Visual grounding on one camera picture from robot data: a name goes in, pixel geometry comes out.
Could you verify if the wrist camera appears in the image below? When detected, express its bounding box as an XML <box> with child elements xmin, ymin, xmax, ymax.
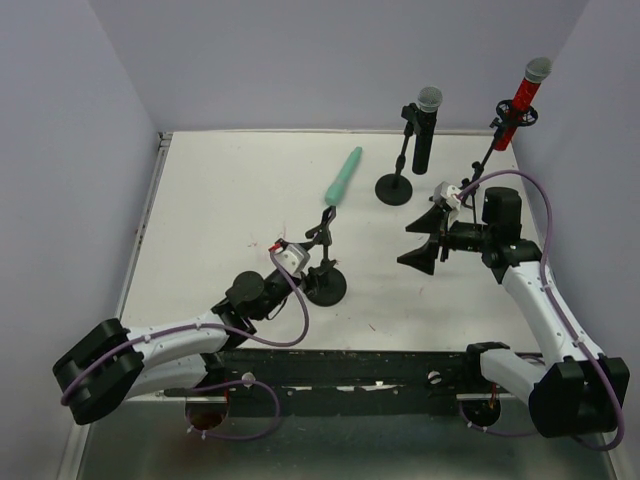
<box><xmin>433</xmin><ymin>182</ymin><xmax>462</xmax><ymax>228</ymax></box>
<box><xmin>271</xmin><ymin>243</ymin><xmax>310</xmax><ymax>278</ymax></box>

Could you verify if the teal microphone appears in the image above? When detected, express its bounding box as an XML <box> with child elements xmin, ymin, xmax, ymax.
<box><xmin>324</xmin><ymin>146</ymin><xmax>363</xmax><ymax>207</ymax></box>

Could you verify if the black microphone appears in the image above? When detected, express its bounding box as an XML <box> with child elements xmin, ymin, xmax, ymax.
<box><xmin>412</xmin><ymin>86</ymin><xmax>443</xmax><ymax>175</ymax></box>

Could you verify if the black round-base stand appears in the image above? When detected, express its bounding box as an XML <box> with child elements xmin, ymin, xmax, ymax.
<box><xmin>375</xmin><ymin>103</ymin><xmax>417</xmax><ymax>206</ymax></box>
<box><xmin>305</xmin><ymin>207</ymin><xmax>347</xmax><ymax>307</ymax></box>

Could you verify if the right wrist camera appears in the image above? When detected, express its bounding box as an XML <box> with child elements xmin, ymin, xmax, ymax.
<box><xmin>433</xmin><ymin>182</ymin><xmax>462</xmax><ymax>228</ymax></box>

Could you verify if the purple cable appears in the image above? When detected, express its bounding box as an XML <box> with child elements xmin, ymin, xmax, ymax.
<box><xmin>458</xmin><ymin>169</ymin><xmax>626</xmax><ymax>451</ymax></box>
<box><xmin>59</xmin><ymin>244</ymin><xmax>311</xmax><ymax>441</ymax></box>

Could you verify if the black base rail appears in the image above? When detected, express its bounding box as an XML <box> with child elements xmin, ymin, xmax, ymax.
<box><xmin>164</xmin><ymin>347</ymin><xmax>541</xmax><ymax>419</ymax></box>

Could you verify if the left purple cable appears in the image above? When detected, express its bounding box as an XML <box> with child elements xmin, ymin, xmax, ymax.
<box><xmin>59</xmin><ymin>244</ymin><xmax>311</xmax><ymax>441</ymax></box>

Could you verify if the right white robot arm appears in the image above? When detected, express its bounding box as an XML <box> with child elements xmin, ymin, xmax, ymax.
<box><xmin>397</xmin><ymin>182</ymin><xmax>630</xmax><ymax>438</ymax></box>

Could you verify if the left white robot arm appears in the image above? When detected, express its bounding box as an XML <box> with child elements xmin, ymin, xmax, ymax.
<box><xmin>52</xmin><ymin>238</ymin><xmax>336</xmax><ymax>425</ymax></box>

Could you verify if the red rhinestone microphone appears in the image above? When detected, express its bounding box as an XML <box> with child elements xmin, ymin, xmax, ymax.
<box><xmin>491</xmin><ymin>57</ymin><xmax>553</xmax><ymax>151</ymax></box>

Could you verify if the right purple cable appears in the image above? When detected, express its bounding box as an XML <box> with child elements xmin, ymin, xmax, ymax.
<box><xmin>458</xmin><ymin>169</ymin><xmax>626</xmax><ymax>451</ymax></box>

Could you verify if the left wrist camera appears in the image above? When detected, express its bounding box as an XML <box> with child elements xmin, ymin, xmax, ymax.
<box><xmin>271</xmin><ymin>243</ymin><xmax>310</xmax><ymax>278</ymax></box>

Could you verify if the black tripod shock-mount stand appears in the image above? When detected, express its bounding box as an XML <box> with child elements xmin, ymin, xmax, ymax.
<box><xmin>428</xmin><ymin>97</ymin><xmax>540</xmax><ymax>211</ymax></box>

